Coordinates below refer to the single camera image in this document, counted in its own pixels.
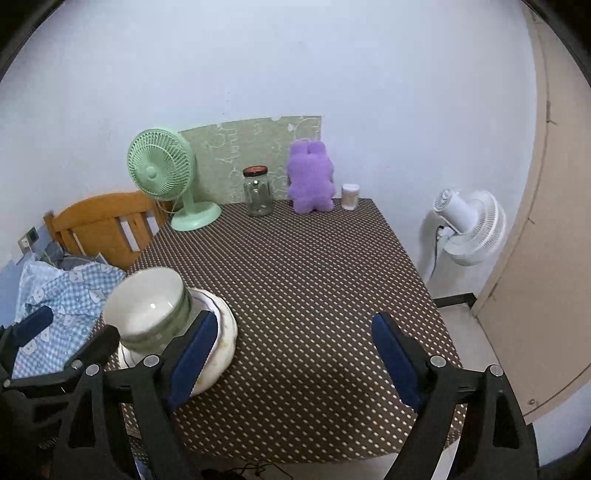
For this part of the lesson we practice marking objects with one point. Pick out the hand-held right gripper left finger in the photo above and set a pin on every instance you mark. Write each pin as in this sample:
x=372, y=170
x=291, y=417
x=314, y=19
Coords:
x=194, y=360

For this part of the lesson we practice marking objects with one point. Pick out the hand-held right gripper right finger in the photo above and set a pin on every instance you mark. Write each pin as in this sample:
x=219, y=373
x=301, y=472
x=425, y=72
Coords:
x=397, y=364

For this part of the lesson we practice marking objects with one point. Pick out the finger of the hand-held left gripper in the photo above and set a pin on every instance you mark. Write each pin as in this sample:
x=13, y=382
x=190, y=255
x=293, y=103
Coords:
x=104, y=344
x=34, y=321

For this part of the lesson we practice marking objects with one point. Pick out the scalloped yellow-flower plate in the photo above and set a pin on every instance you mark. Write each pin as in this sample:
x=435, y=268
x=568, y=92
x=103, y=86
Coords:
x=228, y=353

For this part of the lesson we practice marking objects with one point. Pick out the blue checkered blanket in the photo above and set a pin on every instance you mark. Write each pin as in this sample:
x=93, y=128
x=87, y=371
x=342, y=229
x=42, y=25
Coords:
x=69, y=295

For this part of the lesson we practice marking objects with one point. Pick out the grey cloth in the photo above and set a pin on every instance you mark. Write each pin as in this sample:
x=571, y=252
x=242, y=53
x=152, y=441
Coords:
x=64, y=261

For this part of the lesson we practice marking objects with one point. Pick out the black floor threshold strip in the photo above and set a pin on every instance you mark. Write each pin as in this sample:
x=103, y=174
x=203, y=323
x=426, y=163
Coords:
x=457, y=302

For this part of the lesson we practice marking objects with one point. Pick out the brown polka dot tablecloth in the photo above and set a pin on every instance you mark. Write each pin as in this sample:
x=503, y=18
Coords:
x=300, y=300

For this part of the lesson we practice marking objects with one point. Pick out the wooden chair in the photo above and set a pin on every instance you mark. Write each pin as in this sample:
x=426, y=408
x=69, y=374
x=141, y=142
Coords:
x=97, y=221

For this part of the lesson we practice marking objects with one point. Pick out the white standing fan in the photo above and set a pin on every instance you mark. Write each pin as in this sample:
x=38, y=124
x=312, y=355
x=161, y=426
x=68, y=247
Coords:
x=480, y=226

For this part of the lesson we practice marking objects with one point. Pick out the cotton swab container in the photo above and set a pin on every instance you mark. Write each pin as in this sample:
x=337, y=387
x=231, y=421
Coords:
x=351, y=198

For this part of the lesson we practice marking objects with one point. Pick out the glass jar with brown lid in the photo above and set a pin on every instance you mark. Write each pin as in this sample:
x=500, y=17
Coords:
x=258, y=196

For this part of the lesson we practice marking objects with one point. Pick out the green desk fan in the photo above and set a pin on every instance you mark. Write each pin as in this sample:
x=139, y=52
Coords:
x=157, y=170

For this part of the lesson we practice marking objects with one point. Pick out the beige door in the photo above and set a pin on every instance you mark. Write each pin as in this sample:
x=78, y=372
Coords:
x=554, y=254

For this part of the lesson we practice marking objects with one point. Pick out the purple plush toy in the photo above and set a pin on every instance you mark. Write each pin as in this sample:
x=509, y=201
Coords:
x=310, y=184

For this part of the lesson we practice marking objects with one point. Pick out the wall socket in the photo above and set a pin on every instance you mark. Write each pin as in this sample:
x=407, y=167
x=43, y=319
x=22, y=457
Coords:
x=30, y=238

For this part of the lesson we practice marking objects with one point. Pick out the green patterned wall sheet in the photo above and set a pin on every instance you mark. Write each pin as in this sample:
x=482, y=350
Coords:
x=231, y=147

